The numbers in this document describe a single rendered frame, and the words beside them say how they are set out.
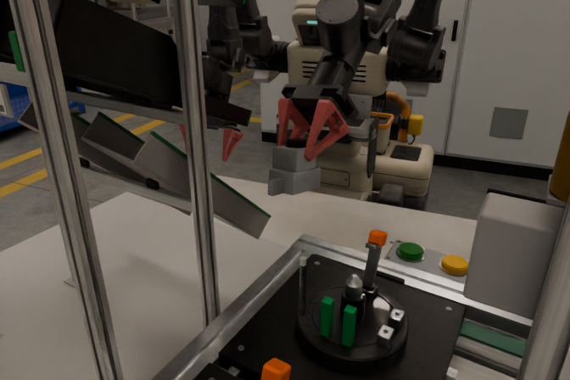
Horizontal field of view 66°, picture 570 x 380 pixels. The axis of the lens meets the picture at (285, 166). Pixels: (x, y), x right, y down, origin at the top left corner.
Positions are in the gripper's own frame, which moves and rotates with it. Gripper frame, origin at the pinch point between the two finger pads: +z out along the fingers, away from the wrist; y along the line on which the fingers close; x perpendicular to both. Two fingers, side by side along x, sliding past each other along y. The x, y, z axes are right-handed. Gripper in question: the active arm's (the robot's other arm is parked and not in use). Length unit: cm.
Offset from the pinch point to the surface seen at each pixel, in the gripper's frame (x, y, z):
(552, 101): 238, -14, -193
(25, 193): 96, -292, 13
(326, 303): 3.4, 11.3, 16.9
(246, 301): 8.8, -3.6, 20.2
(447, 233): 52, 6, -12
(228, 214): 3.0, -9.1, 10.3
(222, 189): -0.8, -8.6, 8.1
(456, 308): 20.8, 20.3, 9.2
